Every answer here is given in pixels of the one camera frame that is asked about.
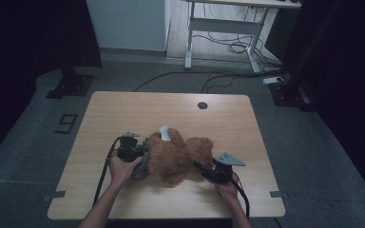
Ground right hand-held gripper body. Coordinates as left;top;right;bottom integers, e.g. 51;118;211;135
202;151;247;185

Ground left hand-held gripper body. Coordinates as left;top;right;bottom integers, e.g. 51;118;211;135
116;130;145;163

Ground small grey knit garment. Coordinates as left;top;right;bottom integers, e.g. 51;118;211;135
132;139;154;181

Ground brown teddy bear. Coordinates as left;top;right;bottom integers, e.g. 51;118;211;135
144;124;216;185

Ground person's right hand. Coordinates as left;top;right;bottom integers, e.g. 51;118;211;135
214;177;240;200

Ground person's left hand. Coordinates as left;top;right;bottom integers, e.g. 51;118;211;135
107;154;144;187

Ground grey tape strip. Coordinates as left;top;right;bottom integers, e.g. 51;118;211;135
43;190;67;203
269;190;290;200

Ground white power strip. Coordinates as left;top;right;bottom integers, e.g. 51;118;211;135
261;76;285;86

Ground white cabinet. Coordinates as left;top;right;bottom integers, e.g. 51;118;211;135
86;0;172;52

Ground dark curtain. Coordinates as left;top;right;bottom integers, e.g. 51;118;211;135
0;0;104;167
263;0;365;207

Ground right hand-held gripper black cable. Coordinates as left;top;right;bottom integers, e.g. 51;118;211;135
230;175;251;220

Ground hand-held gripper black cable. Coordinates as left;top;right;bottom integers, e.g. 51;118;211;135
91;135;124;207
230;175;251;220

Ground left hand-held gripper black cable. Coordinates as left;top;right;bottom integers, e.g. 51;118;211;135
91;135;124;207

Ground black stand base plate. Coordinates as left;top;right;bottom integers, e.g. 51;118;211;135
268;80;317;113
46;66;96;100

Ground long black floor cable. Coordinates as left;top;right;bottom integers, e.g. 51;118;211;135
132;69;283;94

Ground tangle of black cables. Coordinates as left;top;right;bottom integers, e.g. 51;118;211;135
192;3;283;69

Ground white desk frame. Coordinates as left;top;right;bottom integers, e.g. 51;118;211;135
182;0;302;75

